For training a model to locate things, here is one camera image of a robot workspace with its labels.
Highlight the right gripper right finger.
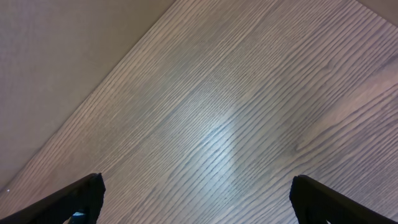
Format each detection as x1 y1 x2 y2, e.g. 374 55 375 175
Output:
289 175 397 224

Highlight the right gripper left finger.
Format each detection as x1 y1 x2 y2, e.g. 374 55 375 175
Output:
1 173 106 224

